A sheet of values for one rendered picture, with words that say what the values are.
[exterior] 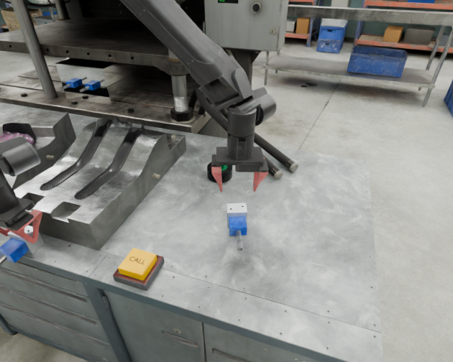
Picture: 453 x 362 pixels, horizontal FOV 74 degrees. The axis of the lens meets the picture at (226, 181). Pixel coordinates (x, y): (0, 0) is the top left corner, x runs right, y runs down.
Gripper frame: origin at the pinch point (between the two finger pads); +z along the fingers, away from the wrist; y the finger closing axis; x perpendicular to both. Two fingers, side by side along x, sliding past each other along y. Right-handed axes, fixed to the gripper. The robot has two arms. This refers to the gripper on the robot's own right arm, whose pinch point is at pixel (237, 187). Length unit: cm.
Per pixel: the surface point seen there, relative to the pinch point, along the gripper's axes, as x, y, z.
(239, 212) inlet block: 0.6, -0.6, 7.3
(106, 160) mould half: -18.8, 36.7, 4.0
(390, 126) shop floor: -216, -173, 85
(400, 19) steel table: -279, -184, -3
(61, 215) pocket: 0.9, 42.4, 7.4
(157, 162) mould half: -21.0, 22.6, 6.2
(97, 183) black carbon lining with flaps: -9.3, 36.5, 5.4
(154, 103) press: -89, 34, 14
